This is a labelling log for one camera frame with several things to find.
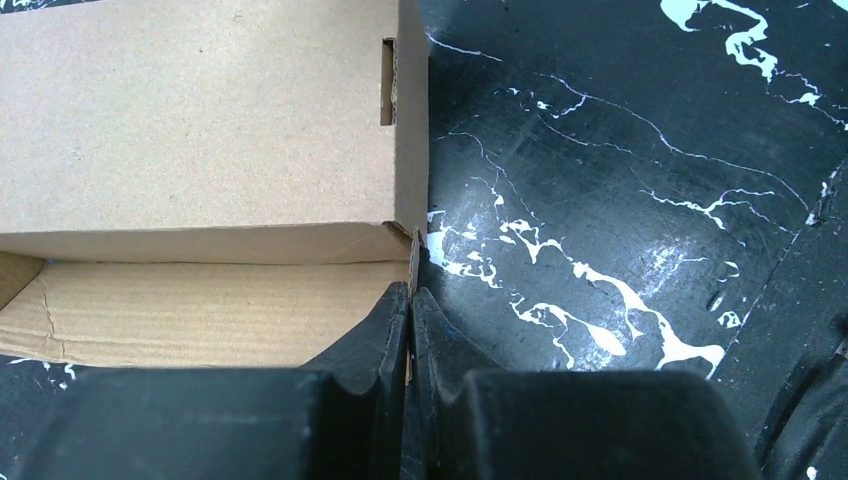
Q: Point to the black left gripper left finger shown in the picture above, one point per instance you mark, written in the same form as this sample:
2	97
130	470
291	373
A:
339	416

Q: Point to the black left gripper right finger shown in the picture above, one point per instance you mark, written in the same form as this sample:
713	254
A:
480	420

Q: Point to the brown cardboard box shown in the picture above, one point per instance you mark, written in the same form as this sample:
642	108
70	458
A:
207	183

